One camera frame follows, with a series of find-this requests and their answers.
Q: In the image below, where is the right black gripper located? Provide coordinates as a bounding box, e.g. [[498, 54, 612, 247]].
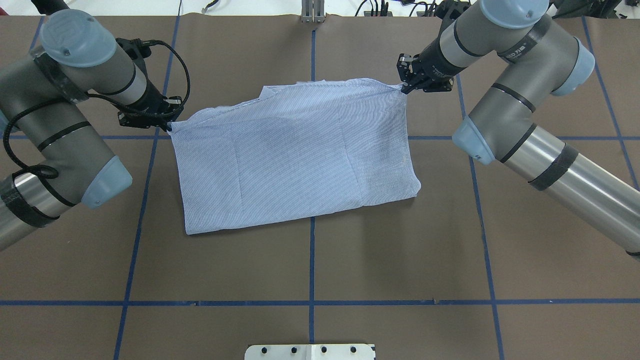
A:
[[397, 47, 455, 95]]

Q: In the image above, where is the grey aluminium frame post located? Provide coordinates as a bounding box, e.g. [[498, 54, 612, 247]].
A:
[[301, 0, 326, 24]]

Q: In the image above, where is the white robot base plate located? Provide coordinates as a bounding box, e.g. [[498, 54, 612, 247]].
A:
[[244, 343, 377, 360]]

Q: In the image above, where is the light blue striped shirt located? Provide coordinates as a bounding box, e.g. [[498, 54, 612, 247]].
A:
[[169, 79, 421, 235]]

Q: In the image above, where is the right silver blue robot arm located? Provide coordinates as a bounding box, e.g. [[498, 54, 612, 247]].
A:
[[397, 0, 640, 260]]

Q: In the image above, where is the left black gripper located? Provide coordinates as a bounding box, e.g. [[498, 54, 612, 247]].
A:
[[118, 93, 185, 132]]

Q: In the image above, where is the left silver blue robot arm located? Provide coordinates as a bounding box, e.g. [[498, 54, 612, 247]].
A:
[[0, 2, 190, 249]]

